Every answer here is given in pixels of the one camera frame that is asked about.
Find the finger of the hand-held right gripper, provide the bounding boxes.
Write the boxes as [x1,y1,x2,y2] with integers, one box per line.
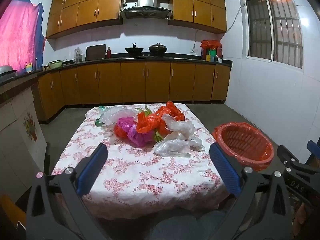
[277,144,320,178]
[307,140,320,157]

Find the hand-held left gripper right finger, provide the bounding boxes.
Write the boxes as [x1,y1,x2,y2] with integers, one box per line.
[209,142,293,240]

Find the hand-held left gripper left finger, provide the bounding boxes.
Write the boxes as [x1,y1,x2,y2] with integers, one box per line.
[26,144,109,240]

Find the red basket with plastic liner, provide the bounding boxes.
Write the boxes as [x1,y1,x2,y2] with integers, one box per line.
[212,122,275,172]

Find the small red plastic bag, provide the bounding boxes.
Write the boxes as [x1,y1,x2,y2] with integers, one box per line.
[114,124,130,138]
[157,119,174,136]

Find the clear plastic bag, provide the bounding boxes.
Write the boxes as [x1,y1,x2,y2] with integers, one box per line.
[99,106,138,138]
[152,134,206,158]

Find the magenta plastic bag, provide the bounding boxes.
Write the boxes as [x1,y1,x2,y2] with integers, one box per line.
[119,117,157,147]

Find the white translucent plastic bag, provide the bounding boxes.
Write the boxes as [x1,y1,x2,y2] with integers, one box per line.
[161,113,195,140]

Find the large red-orange plastic bag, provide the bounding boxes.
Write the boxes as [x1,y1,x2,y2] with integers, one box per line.
[136,106,167,134]

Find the knotted red plastic bag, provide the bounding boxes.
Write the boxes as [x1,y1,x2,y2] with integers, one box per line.
[165,101,186,122]

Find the person's right hand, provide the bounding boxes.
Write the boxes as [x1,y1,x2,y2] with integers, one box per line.
[299,202,320,230]

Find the floral tablecloth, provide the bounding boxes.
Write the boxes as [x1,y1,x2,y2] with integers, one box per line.
[50,103,230,220]

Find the person's legs in jeans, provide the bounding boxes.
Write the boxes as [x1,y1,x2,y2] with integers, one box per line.
[150,210,227,240]

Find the tiled sink counter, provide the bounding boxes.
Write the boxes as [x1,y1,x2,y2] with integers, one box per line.
[0,74,48,198]

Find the orange wooden panel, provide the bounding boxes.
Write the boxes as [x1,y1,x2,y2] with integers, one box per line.
[0,194,27,240]

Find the lower wooden kitchen cabinets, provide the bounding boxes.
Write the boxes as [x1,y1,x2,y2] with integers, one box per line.
[32,60,231,124]

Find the green basin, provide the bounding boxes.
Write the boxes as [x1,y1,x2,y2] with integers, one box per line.
[47,60,63,70]

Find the clear container with bag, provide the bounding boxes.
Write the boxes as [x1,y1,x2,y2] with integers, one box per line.
[74,47,85,63]

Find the dark brown cutting board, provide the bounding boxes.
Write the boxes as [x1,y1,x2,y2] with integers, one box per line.
[86,44,107,61]

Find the black kitchen countertop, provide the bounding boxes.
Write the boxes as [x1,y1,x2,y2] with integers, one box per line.
[0,53,233,85]

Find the red bag of bottles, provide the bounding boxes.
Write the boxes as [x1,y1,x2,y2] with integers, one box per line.
[201,40,223,61]

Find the barred window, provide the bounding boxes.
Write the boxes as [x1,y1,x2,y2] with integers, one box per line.
[239,0,304,70]

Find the metal basin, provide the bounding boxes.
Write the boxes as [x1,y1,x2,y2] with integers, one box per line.
[0,65,17,77]

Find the black wok with lid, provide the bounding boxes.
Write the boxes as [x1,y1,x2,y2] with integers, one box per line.
[149,43,168,56]

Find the pink and blue curtain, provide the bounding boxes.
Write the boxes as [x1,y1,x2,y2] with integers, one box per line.
[0,0,46,73]

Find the steel range hood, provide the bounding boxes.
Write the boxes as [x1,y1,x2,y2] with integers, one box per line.
[119,0,173,19]

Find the flower wall sticker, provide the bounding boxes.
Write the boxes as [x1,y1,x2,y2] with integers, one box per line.
[23,112,38,142]

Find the black wok with handle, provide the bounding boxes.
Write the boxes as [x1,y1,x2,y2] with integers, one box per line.
[125,43,144,57]

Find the white wall cable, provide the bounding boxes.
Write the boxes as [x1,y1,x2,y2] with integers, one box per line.
[193,4,245,50]

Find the upper wooden wall cabinets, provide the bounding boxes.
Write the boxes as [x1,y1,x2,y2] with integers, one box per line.
[46,0,227,40]

